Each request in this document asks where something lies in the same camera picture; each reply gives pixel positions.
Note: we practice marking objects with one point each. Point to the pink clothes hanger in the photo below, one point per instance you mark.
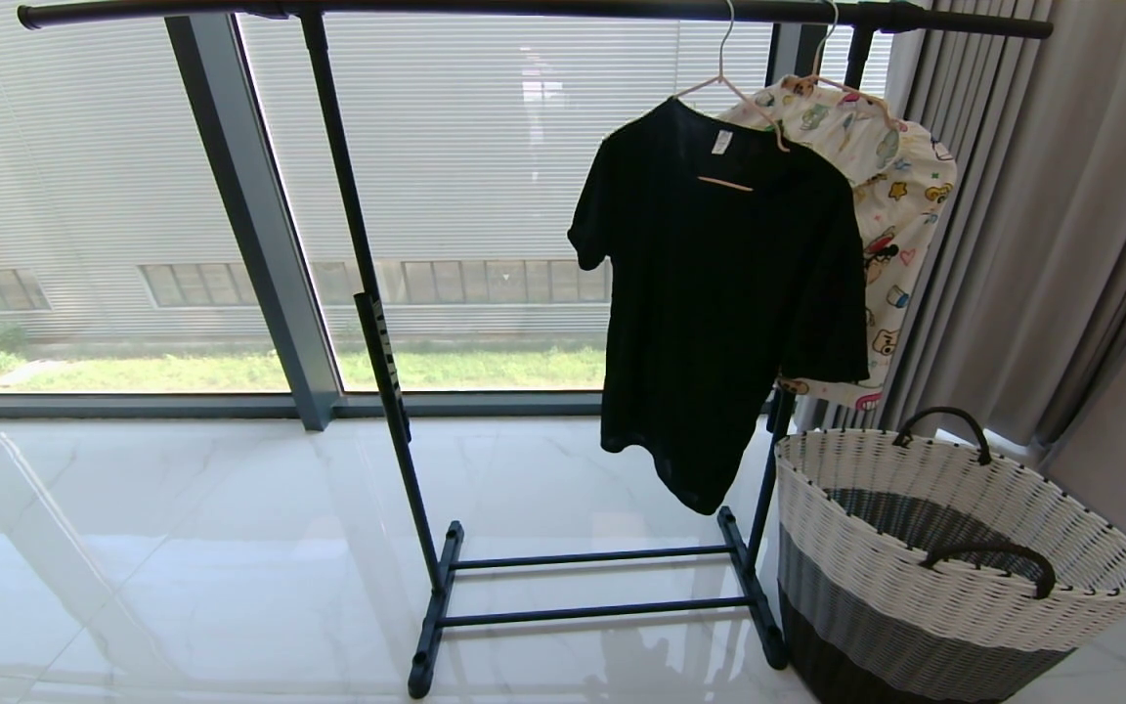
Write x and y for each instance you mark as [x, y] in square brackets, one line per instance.
[721, 83]
[822, 68]

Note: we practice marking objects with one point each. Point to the cream printed garment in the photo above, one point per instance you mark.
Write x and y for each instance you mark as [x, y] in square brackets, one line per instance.
[900, 215]

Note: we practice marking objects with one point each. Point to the black garment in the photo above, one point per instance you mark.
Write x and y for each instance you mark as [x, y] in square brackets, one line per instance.
[719, 293]

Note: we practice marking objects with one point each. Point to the black clothes rack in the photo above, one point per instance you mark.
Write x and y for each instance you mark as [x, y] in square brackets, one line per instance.
[377, 342]

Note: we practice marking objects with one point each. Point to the window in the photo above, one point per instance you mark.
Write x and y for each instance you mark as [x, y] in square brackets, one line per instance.
[475, 147]

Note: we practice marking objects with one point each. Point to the white laundry basket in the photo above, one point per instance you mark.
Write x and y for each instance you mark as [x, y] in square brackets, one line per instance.
[915, 606]

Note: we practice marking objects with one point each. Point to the beige curtain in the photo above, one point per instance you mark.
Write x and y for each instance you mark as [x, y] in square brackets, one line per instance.
[1042, 244]

